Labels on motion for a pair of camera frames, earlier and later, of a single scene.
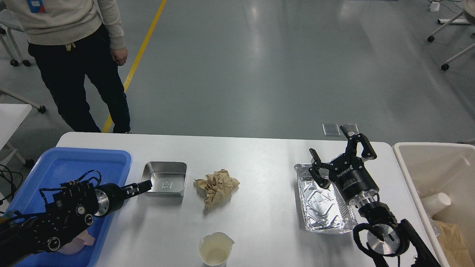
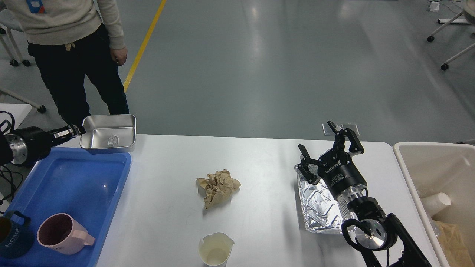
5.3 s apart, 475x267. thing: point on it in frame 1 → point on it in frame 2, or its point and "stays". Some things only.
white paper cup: x=434 y=203 stays
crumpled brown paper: x=217 y=188 stays
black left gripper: x=111 y=197 → x=39 y=142
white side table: x=12 y=116 stays
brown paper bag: x=454 y=246 stays
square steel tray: x=168 y=178 → x=109 y=134
